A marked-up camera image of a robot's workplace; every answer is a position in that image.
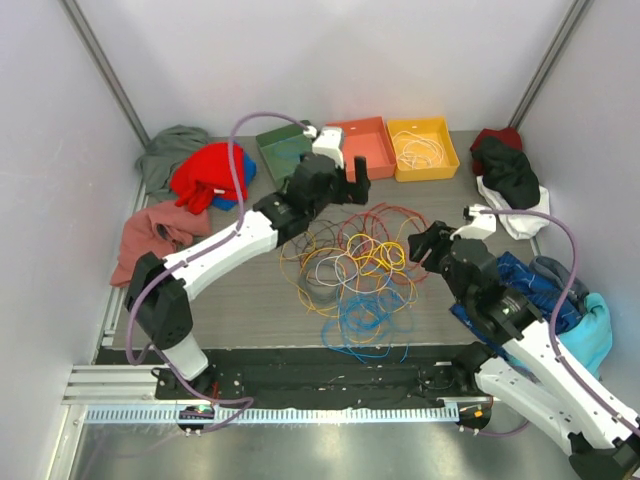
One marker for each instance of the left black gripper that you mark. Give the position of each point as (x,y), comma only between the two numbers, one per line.
(349,192)

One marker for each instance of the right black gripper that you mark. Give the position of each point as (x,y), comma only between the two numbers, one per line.
(421,243)

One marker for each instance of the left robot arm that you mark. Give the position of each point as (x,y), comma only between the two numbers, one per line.
(161,290)

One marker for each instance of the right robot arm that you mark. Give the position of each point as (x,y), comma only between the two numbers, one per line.
(598,432)

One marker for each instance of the orange plastic bin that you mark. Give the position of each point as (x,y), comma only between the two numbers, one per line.
(368,138)

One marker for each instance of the green plastic bin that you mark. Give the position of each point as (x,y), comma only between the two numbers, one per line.
(283,147)

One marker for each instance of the yellow plastic bin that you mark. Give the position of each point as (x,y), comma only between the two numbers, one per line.
(423,149)

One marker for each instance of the white cloth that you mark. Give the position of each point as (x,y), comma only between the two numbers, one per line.
(519,227)

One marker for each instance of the black cloth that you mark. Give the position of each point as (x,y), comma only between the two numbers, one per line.
(507,171)

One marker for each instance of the blue plaid shirt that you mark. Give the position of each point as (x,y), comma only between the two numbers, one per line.
(537,289)

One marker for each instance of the grey blue cloth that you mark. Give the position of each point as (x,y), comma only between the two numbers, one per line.
(558,275)

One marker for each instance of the dark red cloth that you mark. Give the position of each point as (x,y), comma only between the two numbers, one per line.
(500,139)

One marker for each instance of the cyan cloth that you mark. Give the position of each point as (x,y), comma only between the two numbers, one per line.
(588,336)

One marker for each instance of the pink cloth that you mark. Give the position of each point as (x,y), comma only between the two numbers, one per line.
(161,229)

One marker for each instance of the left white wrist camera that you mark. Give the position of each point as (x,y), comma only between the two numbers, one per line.
(329,142)

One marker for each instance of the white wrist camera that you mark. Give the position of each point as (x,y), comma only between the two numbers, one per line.
(480,223)
(329,142)

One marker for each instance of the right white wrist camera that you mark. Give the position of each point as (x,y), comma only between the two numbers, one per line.
(480,223)

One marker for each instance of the right aluminium frame post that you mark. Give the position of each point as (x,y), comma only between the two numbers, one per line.
(569,24)

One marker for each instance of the aluminium frame post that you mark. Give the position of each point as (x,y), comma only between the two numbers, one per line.
(569,24)
(91,43)

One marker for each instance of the slotted cable duct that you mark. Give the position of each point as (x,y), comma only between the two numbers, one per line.
(187,414)

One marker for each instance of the aluminium rail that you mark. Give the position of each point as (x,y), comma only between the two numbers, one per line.
(111,384)

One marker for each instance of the left aluminium frame post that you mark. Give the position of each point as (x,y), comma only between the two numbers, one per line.
(91,43)

